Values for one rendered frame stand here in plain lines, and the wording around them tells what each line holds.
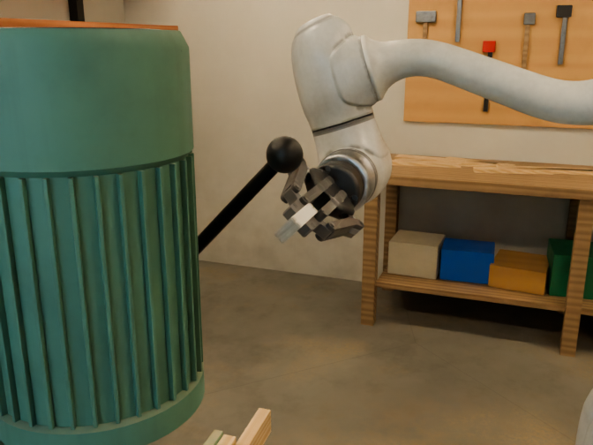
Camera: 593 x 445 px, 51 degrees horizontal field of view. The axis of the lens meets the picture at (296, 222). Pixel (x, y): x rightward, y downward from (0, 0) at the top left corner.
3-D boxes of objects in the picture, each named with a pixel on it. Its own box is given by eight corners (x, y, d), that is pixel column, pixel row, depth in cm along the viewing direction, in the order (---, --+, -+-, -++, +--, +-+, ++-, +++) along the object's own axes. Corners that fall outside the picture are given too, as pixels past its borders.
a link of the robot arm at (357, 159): (307, 175, 97) (296, 183, 91) (349, 135, 93) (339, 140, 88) (347, 218, 96) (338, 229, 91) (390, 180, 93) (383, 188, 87)
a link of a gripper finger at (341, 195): (320, 206, 85) (327, 214, 85) (297, 230, 75) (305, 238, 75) (341, 187, 83) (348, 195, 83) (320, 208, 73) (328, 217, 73)
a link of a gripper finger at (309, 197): (336, 182, 83) (329, 174, 83) (311, 199, 73) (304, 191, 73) (316, 201, 85) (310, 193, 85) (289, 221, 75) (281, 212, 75)
